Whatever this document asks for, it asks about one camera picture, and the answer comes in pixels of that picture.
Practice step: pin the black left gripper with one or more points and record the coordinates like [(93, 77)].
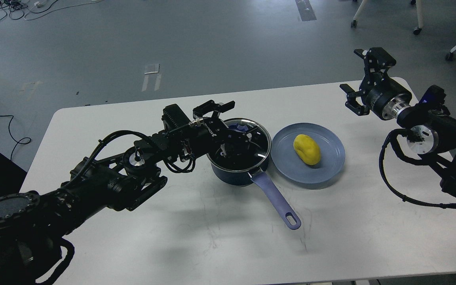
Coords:
[(207, 134)]

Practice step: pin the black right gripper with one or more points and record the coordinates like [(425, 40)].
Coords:
[(377, 88)]

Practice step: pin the glass pot lid blue knob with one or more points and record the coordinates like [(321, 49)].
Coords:
[(260, 148)]

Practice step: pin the yellow potato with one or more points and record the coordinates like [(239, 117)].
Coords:
[(307, 149)]

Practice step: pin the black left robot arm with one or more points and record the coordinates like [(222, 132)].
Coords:
[(121, 173)]

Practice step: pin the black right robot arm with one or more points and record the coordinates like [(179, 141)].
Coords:
[(427, 133)]

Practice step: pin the blue round plate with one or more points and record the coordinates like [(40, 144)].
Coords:
[(289, 164)]

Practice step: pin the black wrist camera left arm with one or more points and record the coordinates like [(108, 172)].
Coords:
[(173, 117)]

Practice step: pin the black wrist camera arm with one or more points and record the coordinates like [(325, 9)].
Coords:
[(173, 117), (433, 99)]

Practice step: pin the dark blue saucepan purple handle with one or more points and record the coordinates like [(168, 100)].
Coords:
[(260, 178)]

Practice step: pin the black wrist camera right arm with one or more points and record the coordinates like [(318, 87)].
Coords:
[(433, 99)]

